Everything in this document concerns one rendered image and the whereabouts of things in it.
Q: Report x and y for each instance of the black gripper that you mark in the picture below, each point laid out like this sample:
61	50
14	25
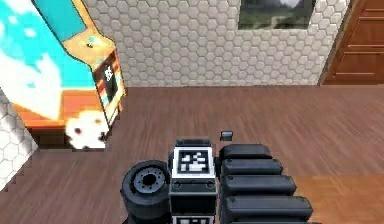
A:
146	191

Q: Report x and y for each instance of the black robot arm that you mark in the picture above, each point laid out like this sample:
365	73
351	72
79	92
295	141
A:
256	185

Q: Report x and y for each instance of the white stuffed toy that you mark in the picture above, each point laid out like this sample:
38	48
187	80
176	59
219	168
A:
86	130

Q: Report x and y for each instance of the brown wooden room door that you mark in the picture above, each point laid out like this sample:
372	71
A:
358	43

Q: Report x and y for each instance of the dark framed wall picture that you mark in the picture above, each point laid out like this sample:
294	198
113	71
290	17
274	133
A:
276	14

